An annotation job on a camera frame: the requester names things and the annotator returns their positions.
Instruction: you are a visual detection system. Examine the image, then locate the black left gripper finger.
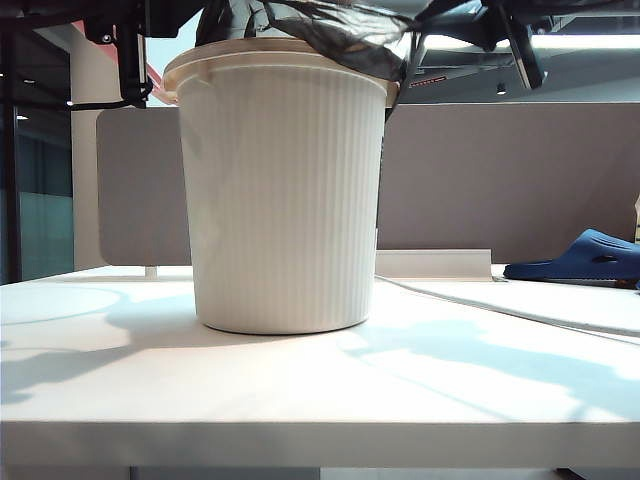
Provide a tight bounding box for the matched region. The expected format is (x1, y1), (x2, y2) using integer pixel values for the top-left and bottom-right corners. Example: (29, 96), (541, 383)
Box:
(149, 0), (201, 39)

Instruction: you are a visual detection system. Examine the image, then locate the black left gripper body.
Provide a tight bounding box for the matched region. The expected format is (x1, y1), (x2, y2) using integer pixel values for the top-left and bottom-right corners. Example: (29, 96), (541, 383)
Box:
(83, 0), (154, 109)

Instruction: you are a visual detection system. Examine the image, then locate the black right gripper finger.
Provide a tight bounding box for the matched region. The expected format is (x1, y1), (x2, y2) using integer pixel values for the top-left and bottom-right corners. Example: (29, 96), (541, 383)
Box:
(414, 0), (501, 51)

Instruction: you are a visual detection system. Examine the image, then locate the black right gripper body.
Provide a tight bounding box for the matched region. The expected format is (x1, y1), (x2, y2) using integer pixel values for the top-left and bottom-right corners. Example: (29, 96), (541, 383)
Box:
(487, 0), (549, 90)

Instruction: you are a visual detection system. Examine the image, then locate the pink ring lid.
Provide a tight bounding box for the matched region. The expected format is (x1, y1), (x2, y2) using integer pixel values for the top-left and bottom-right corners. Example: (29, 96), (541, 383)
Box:
(69, 19), (180, 105)

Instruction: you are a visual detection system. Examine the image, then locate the black plastic garbage bag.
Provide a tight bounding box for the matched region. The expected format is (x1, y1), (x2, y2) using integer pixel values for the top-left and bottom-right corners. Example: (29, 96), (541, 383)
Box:
(194, 0), (426, 107)

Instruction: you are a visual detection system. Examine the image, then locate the white ribbed plastic trash can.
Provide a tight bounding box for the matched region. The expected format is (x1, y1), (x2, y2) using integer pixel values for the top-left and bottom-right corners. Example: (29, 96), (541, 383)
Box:
(162, 38), (401, 335)

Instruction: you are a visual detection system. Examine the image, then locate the long ceiling light strip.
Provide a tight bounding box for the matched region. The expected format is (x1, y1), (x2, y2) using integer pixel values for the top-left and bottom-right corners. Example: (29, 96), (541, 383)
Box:
(419, 32), (640, 52)

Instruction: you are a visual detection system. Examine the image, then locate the grey rounded desk divider panel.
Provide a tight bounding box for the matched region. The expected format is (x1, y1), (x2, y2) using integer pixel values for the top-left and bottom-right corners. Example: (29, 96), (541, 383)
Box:
(95, 107), (196, 267)

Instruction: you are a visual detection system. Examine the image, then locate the dark blue rubber slipper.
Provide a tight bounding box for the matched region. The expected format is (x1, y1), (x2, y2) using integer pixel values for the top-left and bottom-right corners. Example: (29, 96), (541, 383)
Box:
(502, 228), (640, 289)

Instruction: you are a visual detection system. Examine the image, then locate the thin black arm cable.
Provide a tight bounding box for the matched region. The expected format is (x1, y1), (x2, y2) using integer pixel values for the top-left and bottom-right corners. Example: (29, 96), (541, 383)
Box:
(67, 97), (136, 110)

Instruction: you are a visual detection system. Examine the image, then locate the black glass door frame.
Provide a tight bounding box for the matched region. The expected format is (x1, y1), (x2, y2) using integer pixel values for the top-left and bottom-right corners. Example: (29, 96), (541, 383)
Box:
(0, 29), (24, 285)

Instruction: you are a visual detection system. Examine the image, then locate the metal desk cable flap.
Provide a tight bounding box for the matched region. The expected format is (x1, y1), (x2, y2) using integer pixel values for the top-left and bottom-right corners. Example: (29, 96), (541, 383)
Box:
(374, 248), (494, 278)

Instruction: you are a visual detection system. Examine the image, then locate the grey power cable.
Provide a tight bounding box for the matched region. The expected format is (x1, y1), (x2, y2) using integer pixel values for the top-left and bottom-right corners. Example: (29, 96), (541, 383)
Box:
(373, 273), (640, 340)

